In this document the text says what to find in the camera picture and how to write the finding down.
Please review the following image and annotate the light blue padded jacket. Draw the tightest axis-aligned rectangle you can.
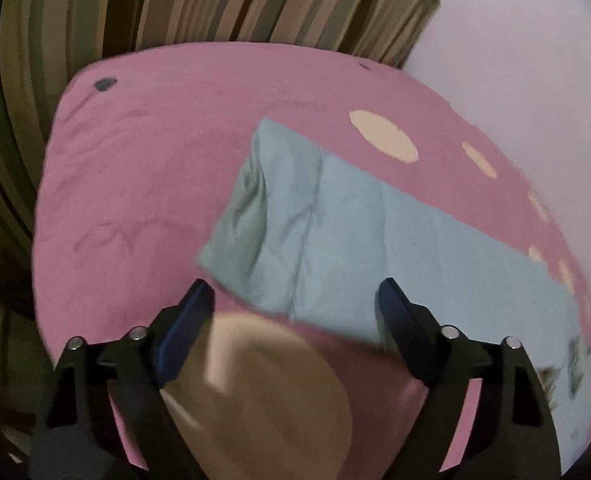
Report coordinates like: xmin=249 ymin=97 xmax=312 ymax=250
xmin=197 ymin=116 xmax=591 ymax=466

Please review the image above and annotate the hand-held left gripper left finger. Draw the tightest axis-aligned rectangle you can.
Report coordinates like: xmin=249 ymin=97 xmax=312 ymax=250
xmin=28 ymin=279 xmax=215 ymax=480

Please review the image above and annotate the pink polka dot bed sheet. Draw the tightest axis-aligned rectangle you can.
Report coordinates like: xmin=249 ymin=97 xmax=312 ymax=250
xmin=30 ymin=42 xmax=591 ymax=480

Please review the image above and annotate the striped green brown curtain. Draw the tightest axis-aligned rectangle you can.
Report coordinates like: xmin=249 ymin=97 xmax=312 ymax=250
xmin=0 ymin=0 xmax=442 ymax=271

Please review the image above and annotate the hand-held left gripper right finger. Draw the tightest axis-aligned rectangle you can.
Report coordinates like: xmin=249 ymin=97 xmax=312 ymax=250
xmin=378 ymin=277 xmax=562 ymax=480

